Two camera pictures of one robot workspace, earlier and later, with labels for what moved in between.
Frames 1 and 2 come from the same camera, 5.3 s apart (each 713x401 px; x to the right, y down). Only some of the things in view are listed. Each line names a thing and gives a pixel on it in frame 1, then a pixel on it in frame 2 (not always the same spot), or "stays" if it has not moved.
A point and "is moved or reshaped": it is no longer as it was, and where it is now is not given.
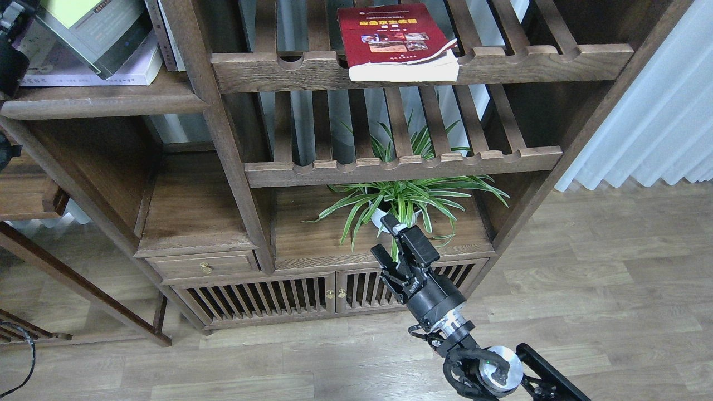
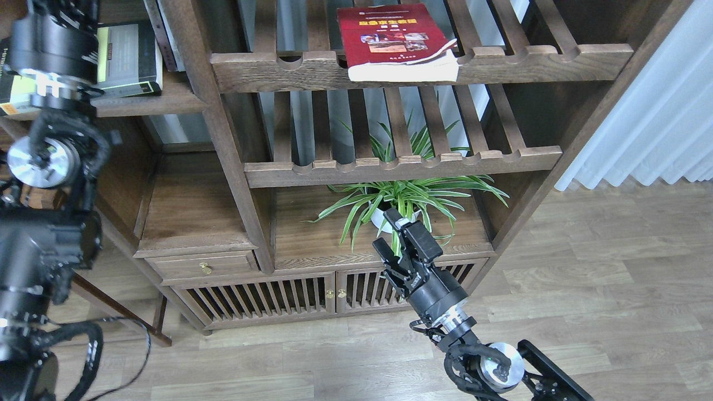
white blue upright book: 176,52 stays
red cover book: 395,43 stays
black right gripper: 430,297 stays
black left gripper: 22,20 to 57,45
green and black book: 105,33 is moved or reshaped
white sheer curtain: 662,127 stays
